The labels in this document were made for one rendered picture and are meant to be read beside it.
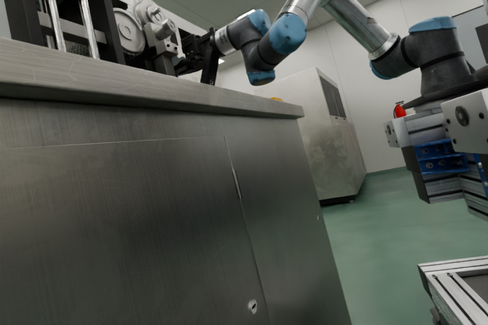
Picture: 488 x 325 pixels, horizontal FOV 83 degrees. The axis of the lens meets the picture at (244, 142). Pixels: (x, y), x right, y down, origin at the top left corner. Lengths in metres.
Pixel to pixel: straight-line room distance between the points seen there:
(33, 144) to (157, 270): 0.19
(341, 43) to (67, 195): 5.24
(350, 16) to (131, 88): 0.83
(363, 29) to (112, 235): 0.95
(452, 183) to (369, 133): 4.19
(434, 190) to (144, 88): 0.85
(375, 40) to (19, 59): 0.98
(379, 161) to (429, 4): 2.52
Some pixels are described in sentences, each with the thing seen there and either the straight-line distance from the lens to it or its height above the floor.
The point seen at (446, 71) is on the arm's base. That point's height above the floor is 0.87.
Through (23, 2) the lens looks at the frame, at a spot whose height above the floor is 1.06.
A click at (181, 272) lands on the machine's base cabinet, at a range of 0.39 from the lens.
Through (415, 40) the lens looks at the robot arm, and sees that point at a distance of 1.07.
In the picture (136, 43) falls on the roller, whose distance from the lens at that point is 0.86.
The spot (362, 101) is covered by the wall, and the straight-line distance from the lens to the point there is 5.18.
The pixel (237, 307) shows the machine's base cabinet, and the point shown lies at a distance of 0.50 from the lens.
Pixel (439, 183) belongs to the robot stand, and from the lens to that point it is 1.00.
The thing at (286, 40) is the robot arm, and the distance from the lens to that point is 0.64.
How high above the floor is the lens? 0.76
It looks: 4 degrees up
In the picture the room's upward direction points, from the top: 14 degrees counter-clockwise
